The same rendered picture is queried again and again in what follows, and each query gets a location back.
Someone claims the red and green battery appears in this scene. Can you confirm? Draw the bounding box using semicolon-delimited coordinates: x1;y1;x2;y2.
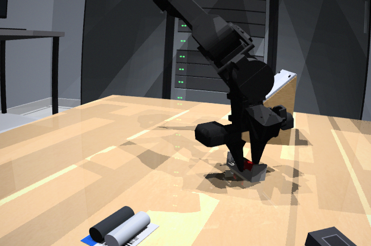
243;157;255;172

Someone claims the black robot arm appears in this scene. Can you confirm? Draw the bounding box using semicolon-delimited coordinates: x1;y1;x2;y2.
153;0;287;142

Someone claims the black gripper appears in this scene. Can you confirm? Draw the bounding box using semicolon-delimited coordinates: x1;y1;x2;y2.
194;89;294;172

